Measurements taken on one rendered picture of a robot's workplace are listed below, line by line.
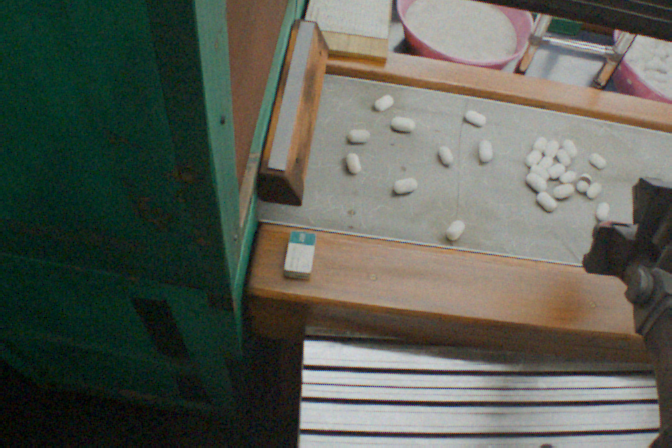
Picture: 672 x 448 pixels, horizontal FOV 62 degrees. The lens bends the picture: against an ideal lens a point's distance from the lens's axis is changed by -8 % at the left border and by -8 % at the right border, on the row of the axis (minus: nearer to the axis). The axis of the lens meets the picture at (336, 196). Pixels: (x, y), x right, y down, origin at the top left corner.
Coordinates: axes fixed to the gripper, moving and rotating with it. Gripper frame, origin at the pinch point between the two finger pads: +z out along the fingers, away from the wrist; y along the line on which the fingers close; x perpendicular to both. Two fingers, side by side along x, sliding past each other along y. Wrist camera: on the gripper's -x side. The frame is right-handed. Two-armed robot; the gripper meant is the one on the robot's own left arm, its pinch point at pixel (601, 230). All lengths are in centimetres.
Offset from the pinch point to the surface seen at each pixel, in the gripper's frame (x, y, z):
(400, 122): -7.6, 29.1, 17.5
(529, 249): 6.0, 8.2, 4.7
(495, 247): 6.2, 13.5, 4.3
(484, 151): -5.5, 15.5, 15.0
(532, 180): -2.7, 7.7, 12.2
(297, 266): 8.9, 41.4, -5.8
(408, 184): -0.1, 27.3, 8.8
